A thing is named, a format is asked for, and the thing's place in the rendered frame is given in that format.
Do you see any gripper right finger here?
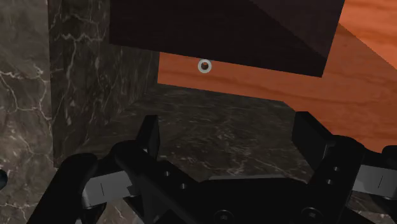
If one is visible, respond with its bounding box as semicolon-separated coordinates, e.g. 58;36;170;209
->
291;111;397;224

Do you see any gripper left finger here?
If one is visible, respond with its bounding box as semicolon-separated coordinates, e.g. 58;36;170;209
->
26;115;201;224

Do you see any small grey ring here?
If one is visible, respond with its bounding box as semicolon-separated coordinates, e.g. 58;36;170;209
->
197;59;212;74

